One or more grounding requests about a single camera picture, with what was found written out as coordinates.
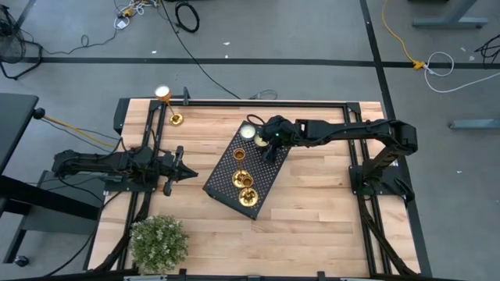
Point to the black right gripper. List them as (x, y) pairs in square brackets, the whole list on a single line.
[(277, 130)]

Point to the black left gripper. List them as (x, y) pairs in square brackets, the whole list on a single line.
[(172, 169)]

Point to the cream wax tin candle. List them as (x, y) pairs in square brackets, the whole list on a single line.
[(259, 141)]

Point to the tall gold candlestick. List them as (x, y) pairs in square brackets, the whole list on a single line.
[(239, 154), (248, 198)]

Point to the white wax tin candle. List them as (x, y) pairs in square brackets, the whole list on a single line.
[(247, 132)]

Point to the gold goblet candle holder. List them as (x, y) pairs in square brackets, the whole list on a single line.
[(163, 93)]

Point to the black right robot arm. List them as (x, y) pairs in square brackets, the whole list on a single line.
[(343, 130)]

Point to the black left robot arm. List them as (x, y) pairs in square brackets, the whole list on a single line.
[(97, 164)]

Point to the black perforated metal shelf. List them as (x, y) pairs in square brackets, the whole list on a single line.
[(222, 175)]

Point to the green potted plant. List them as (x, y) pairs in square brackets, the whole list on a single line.
[(158, 244)]

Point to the black table clamp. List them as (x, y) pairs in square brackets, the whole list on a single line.
[(186, 95)]

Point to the yellow pole with black knob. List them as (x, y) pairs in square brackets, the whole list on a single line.
[(78, 130)]

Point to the grey stand base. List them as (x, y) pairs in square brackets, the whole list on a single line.
[(62, 224)]

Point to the black desk beam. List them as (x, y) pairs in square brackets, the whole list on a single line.
[(47, 197)]

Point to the white power adapter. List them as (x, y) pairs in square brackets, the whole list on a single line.
[(122, 24)]

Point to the black desk top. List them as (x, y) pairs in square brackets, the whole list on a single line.
[(15, 125)]

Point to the black caster wheel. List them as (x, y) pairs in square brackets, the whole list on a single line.
[(21, 260)]

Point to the grey desk foot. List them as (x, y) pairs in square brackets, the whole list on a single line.
[(449, 21), (474, 124)]

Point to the black floor fan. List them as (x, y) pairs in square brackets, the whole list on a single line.
[(11, 43)]

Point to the black aluminium table frame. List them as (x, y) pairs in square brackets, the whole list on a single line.
[(234, 104)]

